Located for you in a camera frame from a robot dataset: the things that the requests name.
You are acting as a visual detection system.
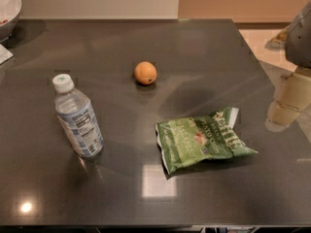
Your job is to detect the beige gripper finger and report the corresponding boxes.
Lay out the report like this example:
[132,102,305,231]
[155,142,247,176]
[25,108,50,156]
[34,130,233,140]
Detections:
[266,68,311,127]

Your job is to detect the green jalapeno chip bag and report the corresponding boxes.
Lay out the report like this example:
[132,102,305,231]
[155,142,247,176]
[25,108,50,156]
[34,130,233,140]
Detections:
[155,107,256,175]

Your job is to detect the orange fruit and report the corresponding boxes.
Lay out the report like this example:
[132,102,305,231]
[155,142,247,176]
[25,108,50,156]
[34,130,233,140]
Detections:
[134,61,157,85]

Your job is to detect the clear plastic water bottle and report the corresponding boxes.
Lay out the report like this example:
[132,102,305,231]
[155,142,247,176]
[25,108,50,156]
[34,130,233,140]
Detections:
[52,74,104,158]

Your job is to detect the white bowl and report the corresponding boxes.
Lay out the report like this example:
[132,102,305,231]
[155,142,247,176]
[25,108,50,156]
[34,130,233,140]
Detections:
[0,0,22,42]

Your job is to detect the white paper sheet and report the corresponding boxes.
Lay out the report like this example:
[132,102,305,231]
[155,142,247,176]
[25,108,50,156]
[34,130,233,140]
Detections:
[0,45,14,64]

